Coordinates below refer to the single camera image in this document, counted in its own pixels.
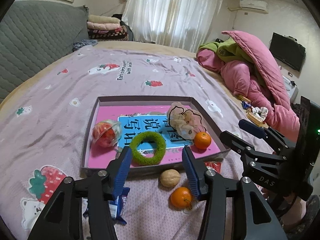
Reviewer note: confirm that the black television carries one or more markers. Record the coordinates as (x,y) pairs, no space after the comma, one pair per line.
(287,51)

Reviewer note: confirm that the dark blue cloth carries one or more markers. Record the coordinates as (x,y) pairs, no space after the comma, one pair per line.
(83,44)

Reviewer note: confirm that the pink fleece quilt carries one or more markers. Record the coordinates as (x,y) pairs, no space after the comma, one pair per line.
(237,77)

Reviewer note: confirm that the grey quilted headboard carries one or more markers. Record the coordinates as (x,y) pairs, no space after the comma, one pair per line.
(32,37)

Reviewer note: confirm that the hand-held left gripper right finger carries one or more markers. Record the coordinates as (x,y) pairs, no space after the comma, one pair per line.
(191,172)

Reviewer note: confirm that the beige folded blanket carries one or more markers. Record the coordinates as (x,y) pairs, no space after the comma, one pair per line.
(102,18)

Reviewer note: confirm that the dark patterned folded blanket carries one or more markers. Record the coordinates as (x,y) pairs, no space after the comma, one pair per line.
(107,35)

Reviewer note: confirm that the blue candy wrapper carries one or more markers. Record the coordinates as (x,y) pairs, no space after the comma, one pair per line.
(246,104)

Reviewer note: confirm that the white floral scrunchie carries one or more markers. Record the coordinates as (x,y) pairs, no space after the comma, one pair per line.
(261,111)

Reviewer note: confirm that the grey shallow cardboard box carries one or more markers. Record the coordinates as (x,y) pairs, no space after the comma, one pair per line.
(145,99)

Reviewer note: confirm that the pink folded blanket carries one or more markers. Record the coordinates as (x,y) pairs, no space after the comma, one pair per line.
(103,26)

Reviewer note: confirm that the green fuzzy scrunchie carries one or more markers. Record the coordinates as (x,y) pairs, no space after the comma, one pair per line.
(136,156)

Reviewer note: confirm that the white sheer curtain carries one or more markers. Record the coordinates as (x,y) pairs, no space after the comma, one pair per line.
(175,10)

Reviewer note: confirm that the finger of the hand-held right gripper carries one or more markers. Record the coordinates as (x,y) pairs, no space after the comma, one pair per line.
(235,140)
(252,128)

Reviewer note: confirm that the white cabinet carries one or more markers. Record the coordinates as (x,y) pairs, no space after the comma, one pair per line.
(291,87)

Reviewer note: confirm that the yellow biscuit packet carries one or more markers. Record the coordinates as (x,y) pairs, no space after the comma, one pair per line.
(253,118)

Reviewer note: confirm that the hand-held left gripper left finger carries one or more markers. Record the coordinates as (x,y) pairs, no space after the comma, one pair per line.
(122,170)

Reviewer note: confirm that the strawberry printed purple blanket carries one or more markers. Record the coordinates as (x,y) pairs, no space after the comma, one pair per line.
(75,80)

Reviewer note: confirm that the white air conditioner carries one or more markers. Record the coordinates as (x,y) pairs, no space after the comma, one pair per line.
(252,5)

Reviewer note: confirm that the orange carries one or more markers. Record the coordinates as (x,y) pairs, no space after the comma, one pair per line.
(202,140)
(181,197)

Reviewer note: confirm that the red clear-wrapped jelly cup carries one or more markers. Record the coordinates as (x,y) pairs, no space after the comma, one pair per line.
(105,133)
(215,166)

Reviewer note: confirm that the walnut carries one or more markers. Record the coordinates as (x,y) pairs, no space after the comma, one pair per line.
(170,178)

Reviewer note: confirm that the pink and blue book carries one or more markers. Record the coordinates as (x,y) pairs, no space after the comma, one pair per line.
(107,155)

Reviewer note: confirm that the person's right forearm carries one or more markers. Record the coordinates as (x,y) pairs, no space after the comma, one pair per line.
(297,212)

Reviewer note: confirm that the blue snack packet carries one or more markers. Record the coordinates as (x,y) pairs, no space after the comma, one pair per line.
(121,200)

